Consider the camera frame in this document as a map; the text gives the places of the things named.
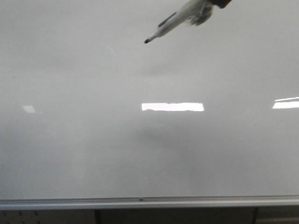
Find black white whiteboard marker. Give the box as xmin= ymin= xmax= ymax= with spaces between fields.
xmin=144 ymin=0 xmax=214 ymax=44

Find large white whiteboard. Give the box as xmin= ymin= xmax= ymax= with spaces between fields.
xmin=0 ymin=0 xmax=299 ymax=210

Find dark cabinet below whiteboard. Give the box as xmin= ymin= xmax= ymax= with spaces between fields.
xmin=0 ymin=206 xmax=299 ymax=224

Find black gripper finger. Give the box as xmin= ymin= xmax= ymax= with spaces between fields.
xmin=209 ymin=0 xmax=231 ymax=9

